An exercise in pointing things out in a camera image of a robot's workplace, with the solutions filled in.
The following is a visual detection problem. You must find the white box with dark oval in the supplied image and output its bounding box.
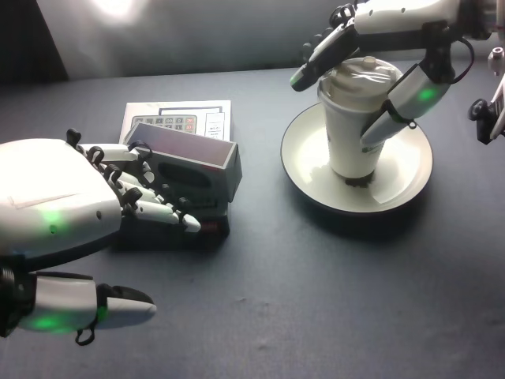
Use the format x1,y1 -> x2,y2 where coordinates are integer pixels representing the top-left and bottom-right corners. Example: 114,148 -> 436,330
122,121 -> 242,203

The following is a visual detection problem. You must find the boxed grey calculator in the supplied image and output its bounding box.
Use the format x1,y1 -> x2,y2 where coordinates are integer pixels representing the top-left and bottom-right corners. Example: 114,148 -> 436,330
114,100 -> 234,250

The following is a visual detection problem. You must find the white paper cup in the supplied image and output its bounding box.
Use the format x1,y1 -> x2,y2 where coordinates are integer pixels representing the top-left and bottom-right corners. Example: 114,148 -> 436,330
317,56 -> 403,186

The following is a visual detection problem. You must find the grey table cloth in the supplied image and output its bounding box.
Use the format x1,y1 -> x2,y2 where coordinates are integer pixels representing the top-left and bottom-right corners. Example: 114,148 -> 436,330
0,65 -> 505,379

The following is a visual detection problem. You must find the white plate with dark rim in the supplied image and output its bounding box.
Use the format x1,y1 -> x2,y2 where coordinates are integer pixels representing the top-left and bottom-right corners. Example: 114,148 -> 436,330
280,100 -> 434,216

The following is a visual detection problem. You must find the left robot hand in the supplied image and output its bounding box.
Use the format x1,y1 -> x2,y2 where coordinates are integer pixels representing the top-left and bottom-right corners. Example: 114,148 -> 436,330
0,128 -> 203,345

